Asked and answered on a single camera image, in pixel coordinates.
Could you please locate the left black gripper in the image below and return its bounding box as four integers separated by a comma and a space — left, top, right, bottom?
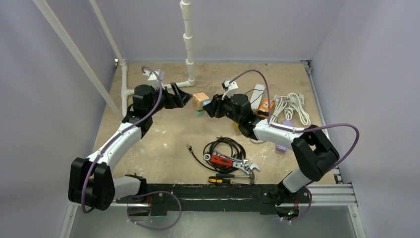
147, 83, 192, 116

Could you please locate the green cube adapter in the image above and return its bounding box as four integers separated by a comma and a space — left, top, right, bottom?
195, 110, 206, 117

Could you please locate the wooden cube adapter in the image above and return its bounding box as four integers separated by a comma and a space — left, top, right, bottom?
192, 92, 210, 111

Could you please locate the white power strip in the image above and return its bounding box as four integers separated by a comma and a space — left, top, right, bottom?
250, 84, 265, 111

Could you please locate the orange power strip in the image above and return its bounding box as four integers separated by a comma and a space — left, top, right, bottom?
256, 99, 275, 118

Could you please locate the purple power strip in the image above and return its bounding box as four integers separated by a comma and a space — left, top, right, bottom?
275, 119, 294, 153

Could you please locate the white cord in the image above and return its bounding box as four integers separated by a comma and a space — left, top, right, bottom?
249, 92, 312, 144

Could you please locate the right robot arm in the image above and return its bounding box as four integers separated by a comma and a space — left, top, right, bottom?
203, 94, 340, 202

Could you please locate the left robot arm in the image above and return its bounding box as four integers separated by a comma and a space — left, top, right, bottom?
68, 83, 193, 212

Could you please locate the red adjustable wrench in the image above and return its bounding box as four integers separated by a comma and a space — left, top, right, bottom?
203, 150, 261, 175

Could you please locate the yellow black screwdriver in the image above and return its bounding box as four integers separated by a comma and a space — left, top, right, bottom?
208, 176, 250, 185

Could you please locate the small claw hammer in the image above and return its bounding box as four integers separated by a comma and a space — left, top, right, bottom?
215, 174, 255, 185

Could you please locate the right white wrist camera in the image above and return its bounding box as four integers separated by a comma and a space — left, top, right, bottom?
222, 80, 238, 100

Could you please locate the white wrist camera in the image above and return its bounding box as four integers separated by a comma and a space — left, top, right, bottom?
222, 80, 238, 100
143, 69, 164, 88

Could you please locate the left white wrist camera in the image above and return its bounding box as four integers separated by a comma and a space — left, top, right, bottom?
143, 69, 164, 88

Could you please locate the black coiled cable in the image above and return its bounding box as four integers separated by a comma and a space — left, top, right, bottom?
186, 137, 247, 173

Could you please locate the white PVC pipe frame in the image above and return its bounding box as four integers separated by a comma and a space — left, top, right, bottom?
34, 0, 195, 119

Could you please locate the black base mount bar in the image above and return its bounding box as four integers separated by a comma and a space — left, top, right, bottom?
116, 183, 312, 216

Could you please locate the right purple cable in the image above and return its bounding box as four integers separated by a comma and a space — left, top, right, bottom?
228, 69, 360, 172

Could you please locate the purple cable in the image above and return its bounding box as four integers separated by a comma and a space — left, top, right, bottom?
228, 69, 360, 172
80, 66, 164, 214

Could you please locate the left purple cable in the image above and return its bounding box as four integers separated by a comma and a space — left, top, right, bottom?
80, 66, 164, 214

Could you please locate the aluminium rail frame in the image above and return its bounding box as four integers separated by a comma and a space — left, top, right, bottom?
68, 60, 359, 208

